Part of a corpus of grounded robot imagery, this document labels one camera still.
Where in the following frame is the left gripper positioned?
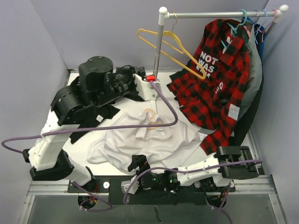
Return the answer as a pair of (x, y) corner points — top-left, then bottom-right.
(93, 65), (145, 107)

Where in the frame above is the yellow plastic hanger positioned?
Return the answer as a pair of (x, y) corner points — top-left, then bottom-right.
(136, 17), (207, 80)

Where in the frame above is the beige plastic hanger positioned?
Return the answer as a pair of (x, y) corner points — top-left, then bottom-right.
(142, 108), (165, 130)

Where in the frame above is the teal hanger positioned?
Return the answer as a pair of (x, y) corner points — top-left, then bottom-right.
(221, 9), (248, 50)

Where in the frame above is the black hanging garment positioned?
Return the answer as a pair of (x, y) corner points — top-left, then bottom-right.
(229, 70), (264, 146)

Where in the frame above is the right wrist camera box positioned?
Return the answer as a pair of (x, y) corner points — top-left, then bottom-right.
(121, 175), (139, 194)

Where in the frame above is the red black plaid shirt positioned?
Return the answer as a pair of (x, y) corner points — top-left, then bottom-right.
(167, 19), (250, 154)

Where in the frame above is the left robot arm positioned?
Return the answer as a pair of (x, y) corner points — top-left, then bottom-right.
(22, 56), (146, 192)

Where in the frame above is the blue hanger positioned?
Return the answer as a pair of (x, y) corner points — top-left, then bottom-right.
(254, 9), (269, 45)

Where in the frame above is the blue garment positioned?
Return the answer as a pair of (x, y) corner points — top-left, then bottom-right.
(247, 17), (267, 58)

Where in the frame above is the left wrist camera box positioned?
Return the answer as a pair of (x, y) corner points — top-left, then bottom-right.
(133, 74), (158, 101)

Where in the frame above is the white shirt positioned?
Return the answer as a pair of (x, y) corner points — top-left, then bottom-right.
(87, 112), (206, 171)

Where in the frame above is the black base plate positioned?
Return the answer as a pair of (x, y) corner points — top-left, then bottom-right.
(67, 175), (228, 209)

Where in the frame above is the grey garment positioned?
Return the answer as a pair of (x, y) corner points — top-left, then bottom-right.
(238, 21), (262, 120)

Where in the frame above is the metal clothes rack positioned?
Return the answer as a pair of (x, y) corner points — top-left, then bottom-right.
(145, 4), (290, 117)

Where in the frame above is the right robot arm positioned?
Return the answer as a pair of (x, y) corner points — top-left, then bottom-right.
(121, 146), (262, 194)

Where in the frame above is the pink hanger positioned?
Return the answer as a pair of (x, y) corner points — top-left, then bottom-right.
(261, 9), (278, 43)

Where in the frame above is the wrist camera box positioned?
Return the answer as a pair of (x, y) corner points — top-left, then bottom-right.
(133, 74), (158, 101)
(121, 175), (139, 194)

